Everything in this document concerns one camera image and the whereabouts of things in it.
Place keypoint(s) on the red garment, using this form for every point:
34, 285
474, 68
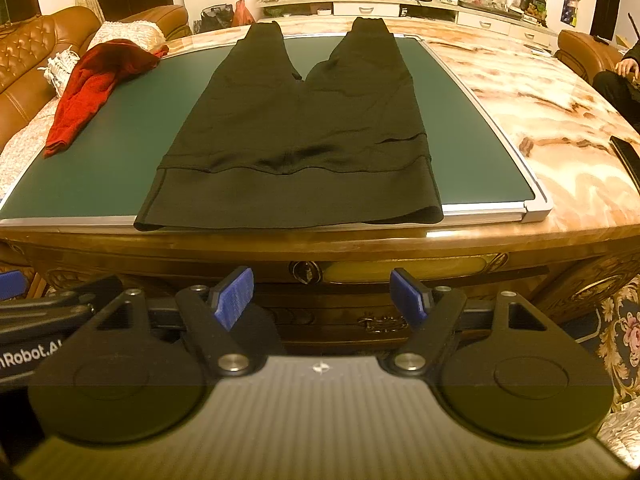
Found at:
95, 85

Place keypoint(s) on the red bag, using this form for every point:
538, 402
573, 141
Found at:
243, 14

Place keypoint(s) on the black flat device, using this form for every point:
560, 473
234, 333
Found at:
629, 157

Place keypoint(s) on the white lace sofa cover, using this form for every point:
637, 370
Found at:
22, 145

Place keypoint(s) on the brown leather armchair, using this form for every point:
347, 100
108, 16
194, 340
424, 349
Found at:
585, 52

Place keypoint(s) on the white knitted cushion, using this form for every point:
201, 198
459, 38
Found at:
125, 34

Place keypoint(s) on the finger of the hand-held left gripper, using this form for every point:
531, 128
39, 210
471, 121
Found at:
12, 285

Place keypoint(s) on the white low cabinet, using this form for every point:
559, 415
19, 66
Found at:
400, 10

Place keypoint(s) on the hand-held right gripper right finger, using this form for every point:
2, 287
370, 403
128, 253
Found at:
407, 295

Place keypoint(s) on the black pants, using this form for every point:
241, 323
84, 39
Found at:
300, 135

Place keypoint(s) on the black bag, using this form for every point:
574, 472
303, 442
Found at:
214, 17

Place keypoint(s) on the blue wall poster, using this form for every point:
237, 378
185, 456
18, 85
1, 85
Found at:
571, 7

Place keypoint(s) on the floral carpet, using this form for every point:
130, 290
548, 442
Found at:
620, 340

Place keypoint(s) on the carved wooden marble table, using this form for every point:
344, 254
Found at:
150, 260

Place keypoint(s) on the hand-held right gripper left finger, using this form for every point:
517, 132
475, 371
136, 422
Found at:
232, 300

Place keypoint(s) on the brown leather sofa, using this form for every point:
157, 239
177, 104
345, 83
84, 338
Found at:
30, 60

